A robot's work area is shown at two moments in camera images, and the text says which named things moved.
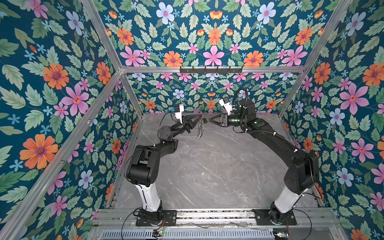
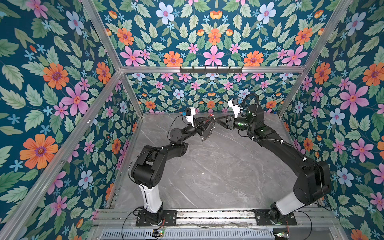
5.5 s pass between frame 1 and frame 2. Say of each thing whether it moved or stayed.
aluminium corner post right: stayed
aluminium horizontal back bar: stayed
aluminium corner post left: stayed
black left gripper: moved
